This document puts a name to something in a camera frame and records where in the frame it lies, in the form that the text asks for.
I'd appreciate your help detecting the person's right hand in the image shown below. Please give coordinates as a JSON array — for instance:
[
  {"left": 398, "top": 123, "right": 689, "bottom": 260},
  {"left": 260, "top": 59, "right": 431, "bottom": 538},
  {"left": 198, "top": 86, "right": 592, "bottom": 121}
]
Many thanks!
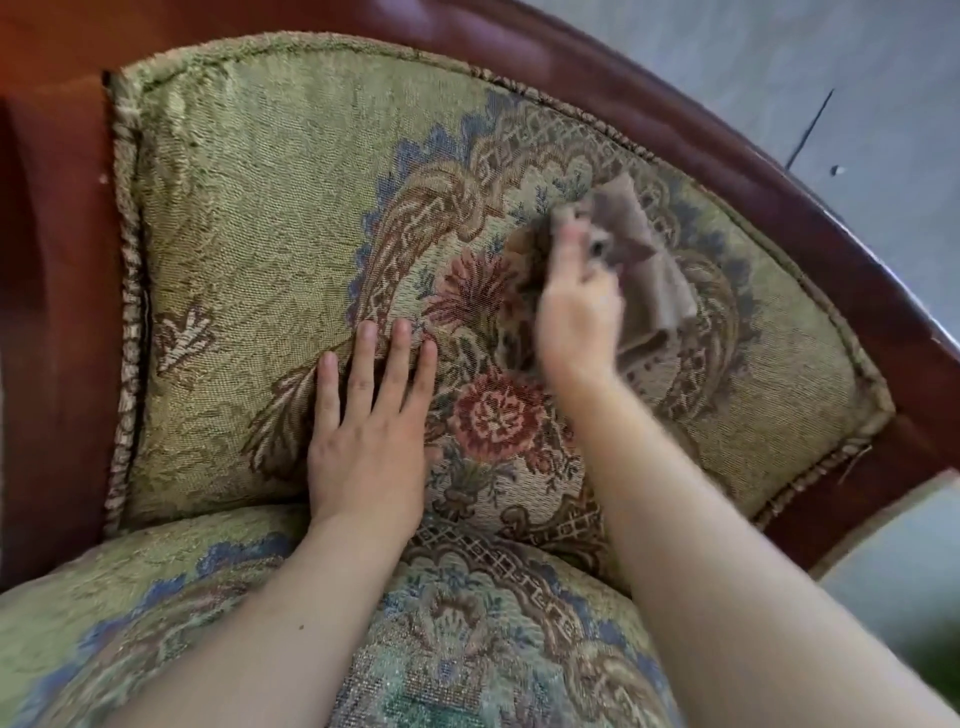
[{"left": 534, "top": 206, "right": 628, "bottom": 384}]

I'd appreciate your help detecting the person's left hand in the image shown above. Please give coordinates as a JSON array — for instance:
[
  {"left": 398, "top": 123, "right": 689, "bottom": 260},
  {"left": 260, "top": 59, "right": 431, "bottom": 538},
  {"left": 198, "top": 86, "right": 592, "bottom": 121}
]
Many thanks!
[{"left": 306, "top": 318, "right": 445, "bottom": 537}]

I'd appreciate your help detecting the brown cleaning cloth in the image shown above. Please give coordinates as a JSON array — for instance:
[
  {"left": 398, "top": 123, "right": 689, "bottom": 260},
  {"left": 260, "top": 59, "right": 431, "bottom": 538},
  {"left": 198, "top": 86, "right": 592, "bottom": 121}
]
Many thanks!
[{"left": 495, "top": 174, "right": 700, "bottom": 378}]

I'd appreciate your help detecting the person's left forearm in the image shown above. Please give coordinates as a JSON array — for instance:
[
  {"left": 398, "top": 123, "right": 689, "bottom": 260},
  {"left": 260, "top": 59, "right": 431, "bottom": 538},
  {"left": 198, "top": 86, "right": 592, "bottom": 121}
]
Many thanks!
[{"left": 103, "top": 516, "right": 423, "bottom": 728}]

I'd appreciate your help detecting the person's right forearm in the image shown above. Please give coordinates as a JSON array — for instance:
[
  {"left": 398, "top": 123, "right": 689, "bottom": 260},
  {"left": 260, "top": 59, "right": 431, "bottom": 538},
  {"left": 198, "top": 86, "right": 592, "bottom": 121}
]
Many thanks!
[{"left": 551, "top": 369, "right": 960, "bottom": 728}]

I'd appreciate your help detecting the green floral seat cushion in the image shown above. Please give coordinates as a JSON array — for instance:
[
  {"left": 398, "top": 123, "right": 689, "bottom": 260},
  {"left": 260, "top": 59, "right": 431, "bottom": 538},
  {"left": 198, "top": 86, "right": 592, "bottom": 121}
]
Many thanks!
[{"left": 0, "top": 502, "right": 685, "bottom": 728}]

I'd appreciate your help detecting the wooden armchair with floral upholstery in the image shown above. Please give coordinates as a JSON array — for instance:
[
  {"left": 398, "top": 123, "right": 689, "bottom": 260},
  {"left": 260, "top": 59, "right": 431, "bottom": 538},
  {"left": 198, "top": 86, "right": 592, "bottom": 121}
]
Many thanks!
[{"left": 0, "top": 0, "right": 960, "bottom": 594}]

